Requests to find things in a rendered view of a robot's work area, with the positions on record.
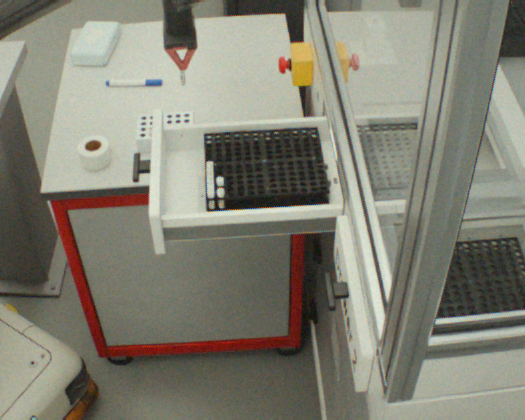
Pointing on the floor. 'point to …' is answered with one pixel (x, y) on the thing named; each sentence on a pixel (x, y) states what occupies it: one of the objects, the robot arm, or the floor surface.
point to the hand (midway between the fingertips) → (182, 65)
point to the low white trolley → (284, 99)
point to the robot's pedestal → (14, 191)
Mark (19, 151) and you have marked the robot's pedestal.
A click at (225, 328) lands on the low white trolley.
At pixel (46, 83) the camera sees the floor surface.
